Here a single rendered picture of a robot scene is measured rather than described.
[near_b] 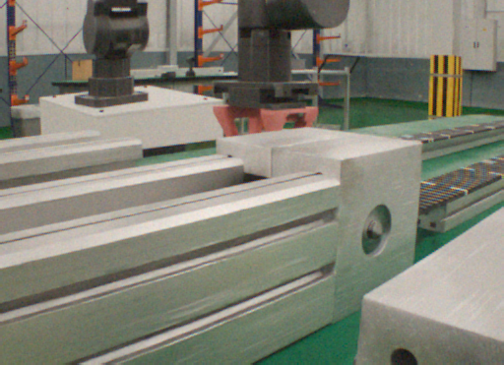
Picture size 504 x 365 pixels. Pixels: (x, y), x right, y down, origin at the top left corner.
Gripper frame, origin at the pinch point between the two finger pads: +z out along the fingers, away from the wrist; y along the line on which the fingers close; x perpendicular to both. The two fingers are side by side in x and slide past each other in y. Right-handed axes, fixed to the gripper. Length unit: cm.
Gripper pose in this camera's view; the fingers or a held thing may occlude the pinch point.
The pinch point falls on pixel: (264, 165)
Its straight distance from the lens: 57.1
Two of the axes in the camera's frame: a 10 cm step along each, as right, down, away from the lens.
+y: 6.9, 1.6, -7.1
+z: 0.0, 9.8, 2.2
